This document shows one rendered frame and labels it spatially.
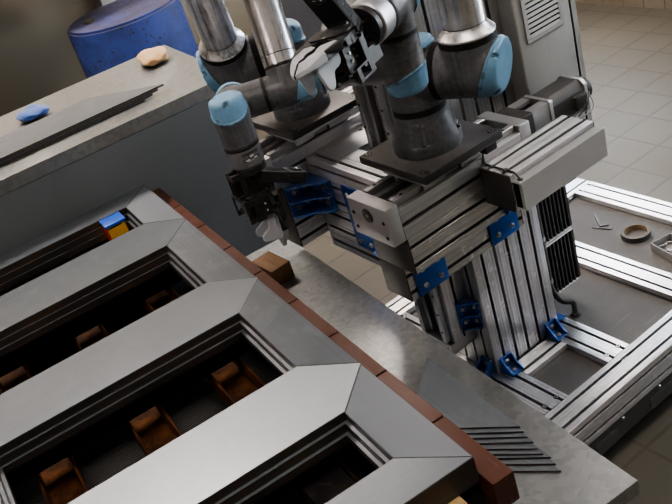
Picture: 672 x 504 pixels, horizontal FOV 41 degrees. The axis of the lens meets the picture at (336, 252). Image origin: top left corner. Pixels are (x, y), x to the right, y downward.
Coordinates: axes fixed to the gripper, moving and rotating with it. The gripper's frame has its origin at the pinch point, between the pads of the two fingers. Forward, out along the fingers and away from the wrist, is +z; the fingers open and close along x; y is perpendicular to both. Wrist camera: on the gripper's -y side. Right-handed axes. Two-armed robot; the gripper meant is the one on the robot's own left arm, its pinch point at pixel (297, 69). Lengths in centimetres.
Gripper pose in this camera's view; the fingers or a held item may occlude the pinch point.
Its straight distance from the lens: 130.3
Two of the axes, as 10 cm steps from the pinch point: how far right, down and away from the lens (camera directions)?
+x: -8.1, 0.8, 5.8
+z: -4.5, 5.7, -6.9
